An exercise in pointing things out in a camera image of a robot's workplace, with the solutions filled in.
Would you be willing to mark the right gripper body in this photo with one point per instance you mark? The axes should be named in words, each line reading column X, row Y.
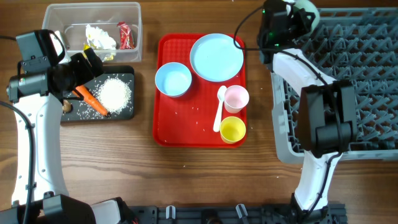
column 295, row 27

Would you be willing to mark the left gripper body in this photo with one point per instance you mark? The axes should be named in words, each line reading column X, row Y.
column 79, row 71

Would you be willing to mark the brown walnut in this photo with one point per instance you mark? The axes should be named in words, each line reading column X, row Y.
column 67, row 107

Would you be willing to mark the orange carrot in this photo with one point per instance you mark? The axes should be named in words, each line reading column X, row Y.
column 88, row 98

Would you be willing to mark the yellow snack wrapper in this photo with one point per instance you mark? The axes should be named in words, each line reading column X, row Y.
column 103, row 56

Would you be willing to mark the pile of white rice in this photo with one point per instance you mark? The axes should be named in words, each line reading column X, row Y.
column 113, row 95

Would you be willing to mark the white tissue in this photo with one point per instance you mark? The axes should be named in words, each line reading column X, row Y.
column 99, row 39

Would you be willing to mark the red candy wrapper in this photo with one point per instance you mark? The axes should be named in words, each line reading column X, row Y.
column 127, row 40

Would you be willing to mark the large light blue plate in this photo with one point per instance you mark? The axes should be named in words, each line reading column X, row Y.
column 216, row 57

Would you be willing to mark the pink cup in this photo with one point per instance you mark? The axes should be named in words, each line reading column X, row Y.
column 236, row 98

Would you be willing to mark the light blue bowl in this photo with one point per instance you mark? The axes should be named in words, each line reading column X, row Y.
column 173, row 79

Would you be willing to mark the yellow cup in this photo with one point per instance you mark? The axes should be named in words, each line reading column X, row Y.
column 232, row 129

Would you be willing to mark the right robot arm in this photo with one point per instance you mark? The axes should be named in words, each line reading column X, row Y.
column 326, row 121

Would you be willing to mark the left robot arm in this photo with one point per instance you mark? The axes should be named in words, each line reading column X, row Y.
column 36, row 96

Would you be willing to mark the clear plastic waste bin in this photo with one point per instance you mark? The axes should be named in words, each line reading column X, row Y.
column 71, row 20

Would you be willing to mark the grey dishwasher rack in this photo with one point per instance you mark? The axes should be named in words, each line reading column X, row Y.
column 360, row 45

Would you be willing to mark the black rectangular tray bin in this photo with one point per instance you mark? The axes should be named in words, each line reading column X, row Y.
column 124, row 115

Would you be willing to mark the white plastic spoon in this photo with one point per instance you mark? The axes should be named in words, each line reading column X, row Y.
column 220, row 96

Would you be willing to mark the red serving tray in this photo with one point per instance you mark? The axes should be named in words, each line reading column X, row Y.
column 187, row 120

